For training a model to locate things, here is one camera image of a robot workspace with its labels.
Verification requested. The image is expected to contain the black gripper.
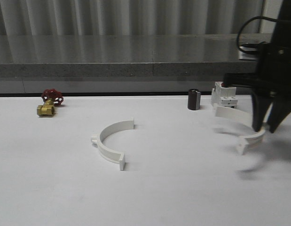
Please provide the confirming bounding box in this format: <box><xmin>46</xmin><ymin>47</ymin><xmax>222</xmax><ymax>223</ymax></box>
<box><xmin>223</xmin><ymin>42</ymin><xmax>291</xmax><ymax>133</ymax></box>

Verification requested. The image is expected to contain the white half pipe clamp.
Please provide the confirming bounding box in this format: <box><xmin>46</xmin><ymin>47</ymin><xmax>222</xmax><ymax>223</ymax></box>
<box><xmin>90</xmin><ymin>117</ymin><xmax>135</xmax><ymax>171</ymax></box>
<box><xmin>213</xmin><ymin>104</ymin><xmax>266</xmax><ymax>155</ymax></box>

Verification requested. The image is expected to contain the black cylindrical capacitor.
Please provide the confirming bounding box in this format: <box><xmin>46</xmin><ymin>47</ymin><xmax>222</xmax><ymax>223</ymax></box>
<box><xmin>188</xmin><ymin>89</ymin><xmax>201</xmax><ymax>111</ymax></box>

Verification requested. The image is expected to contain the brass valve red handwheel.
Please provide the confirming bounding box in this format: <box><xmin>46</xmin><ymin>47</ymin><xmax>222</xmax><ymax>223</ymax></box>
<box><xmin>37</xmin><ymin>89</ymin><xmax>63</xmax><ymax>117</ymax></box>

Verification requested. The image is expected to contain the grey stone counter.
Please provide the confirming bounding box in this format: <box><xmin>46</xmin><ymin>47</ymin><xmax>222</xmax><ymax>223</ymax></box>
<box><xmin>0</xmin><ymin>34</ymin><xmax>256</xmax><ymax>95</ymax></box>

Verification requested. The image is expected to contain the grey pleated curtain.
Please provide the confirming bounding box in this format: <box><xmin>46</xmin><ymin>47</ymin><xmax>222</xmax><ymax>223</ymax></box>
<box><xmin>0</xmin><ymin>0</ymin><xmax>264</xmax><ymax>35</ymax></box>

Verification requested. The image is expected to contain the white circuit breaker red switch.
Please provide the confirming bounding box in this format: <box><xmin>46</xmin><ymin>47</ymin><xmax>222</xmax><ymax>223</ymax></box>
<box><xmin>211</xmin><ymin>81</ymin><xmax>238</xmax><ymax>108</ymax></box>

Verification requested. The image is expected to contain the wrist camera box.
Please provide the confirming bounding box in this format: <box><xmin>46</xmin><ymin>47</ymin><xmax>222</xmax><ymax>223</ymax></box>
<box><xmin>238</xmin><ymin>42</ymin><xmax>265</xmax><ymax>61</ymax></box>

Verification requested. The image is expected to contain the black camera cable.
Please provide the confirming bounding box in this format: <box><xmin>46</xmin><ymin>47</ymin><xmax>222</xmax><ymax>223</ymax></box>
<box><xmin>236</xmin><ymin>16</ymin><xmax>279</xmax><ymax>54</ymax></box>

